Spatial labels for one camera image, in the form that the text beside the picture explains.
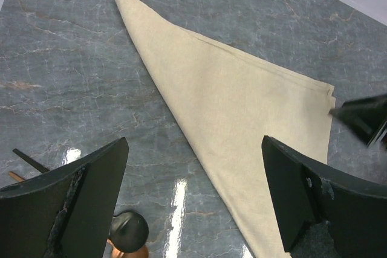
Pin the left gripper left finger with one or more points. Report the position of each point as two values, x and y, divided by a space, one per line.
66 212

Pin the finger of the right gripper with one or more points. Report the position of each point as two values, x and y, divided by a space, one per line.
365 118

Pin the black spoon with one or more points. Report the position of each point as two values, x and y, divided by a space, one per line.
128 234

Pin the beige cloth napkin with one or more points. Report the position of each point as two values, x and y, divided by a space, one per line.
225 101

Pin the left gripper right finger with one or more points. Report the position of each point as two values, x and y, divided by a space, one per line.
305 192

